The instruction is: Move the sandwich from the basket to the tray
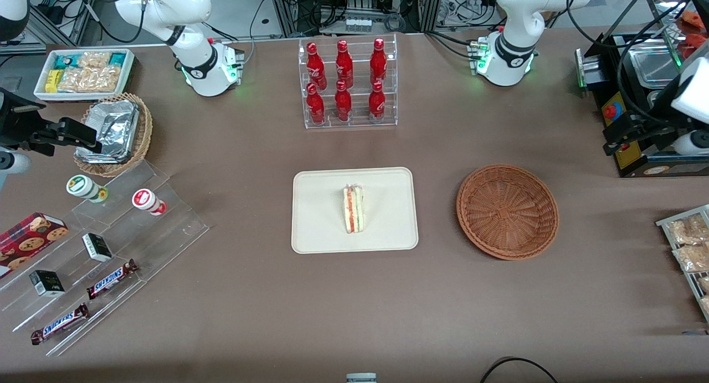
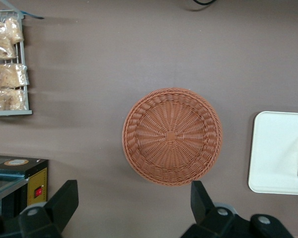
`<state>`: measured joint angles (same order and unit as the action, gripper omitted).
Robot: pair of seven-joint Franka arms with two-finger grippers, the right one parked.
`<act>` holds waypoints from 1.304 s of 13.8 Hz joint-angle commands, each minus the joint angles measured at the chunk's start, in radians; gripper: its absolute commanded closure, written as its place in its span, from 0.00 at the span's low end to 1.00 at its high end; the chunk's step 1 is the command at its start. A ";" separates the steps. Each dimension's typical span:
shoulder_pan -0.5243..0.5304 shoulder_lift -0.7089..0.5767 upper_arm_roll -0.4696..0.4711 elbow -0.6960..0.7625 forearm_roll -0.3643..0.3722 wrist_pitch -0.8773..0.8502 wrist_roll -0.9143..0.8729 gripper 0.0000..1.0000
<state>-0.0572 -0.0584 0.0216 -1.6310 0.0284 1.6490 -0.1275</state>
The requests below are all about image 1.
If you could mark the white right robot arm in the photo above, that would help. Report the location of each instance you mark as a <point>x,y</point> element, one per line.
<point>177,17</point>

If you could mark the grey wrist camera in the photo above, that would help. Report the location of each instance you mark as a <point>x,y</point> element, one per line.
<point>692,144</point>
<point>12,167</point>

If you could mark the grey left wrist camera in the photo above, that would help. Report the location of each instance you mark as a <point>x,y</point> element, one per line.
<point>692,144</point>

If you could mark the red cookie box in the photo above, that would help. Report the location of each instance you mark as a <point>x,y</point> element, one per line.
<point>27,241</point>

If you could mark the clear acrylic step display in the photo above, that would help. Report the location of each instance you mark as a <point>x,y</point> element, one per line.
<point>166,233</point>

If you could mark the black food warmer yellow panel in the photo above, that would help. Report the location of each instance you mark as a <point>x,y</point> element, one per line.
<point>637,161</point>

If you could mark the triangle sandwich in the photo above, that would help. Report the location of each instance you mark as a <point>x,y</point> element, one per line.
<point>353,208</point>

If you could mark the aluminium frame structure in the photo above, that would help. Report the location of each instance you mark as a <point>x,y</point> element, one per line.
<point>288,6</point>

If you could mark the clear acrylic bottle rack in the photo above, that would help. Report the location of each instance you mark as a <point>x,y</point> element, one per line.
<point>354,122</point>

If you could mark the oval tan wicker basket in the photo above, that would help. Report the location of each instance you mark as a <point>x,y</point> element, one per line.
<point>145,128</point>

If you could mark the red lid white cup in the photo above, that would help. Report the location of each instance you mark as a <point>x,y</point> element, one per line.
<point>147,200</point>

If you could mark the red food pieces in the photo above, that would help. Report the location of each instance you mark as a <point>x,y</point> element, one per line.
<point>695,39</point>

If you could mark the brown Snickers bar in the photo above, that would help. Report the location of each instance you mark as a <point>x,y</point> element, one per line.
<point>111,279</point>
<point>60,323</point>

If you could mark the yellow snack packet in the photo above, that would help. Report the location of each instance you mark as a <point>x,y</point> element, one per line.
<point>52,81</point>

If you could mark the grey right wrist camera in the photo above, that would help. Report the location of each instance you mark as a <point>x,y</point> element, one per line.
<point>12,167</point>

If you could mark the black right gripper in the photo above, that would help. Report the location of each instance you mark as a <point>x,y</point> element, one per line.
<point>15,125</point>

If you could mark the small grey device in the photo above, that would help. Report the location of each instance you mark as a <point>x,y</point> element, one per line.
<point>361,378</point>

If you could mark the small black carton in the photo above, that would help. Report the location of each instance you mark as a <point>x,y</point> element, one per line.
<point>97,247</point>
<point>47,283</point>

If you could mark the white snack bin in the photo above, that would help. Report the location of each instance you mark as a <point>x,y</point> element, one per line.
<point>41,95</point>

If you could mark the round brown wicker basket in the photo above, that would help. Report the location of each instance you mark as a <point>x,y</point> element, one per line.
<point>507,214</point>

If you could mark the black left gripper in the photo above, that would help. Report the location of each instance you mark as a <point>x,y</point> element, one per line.
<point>652,126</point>

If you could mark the teal snack packet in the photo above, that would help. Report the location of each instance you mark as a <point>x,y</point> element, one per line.
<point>118,59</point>
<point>66,61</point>

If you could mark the tray of snack bags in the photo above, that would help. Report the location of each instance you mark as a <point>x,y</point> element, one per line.
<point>664,223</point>

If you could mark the stainless steel pan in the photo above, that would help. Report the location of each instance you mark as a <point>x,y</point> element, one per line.
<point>653,64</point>

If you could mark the cream rectangular plastic tray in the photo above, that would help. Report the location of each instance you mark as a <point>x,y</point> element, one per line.
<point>321,216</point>

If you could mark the clear bag of crackers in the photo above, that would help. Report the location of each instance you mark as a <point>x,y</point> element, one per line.
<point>687,230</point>
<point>703,284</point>
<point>692,258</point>

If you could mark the clear rice cracker bag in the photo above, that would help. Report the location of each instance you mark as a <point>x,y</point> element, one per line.
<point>88,80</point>
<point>95,60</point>

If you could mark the stacked foil containers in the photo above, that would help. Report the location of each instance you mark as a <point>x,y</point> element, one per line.
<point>111,128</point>

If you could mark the green lid white cup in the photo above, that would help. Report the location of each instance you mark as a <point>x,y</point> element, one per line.
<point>83,187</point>

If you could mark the dark blue flat object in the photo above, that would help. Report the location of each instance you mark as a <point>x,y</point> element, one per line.
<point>697,333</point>

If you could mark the red cola bottle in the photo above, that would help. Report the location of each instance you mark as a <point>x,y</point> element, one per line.
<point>343,103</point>
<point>344,64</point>
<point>316,105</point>
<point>378,62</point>
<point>316,66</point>
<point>376,103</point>

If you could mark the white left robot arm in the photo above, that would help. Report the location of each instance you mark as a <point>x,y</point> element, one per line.
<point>515,17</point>

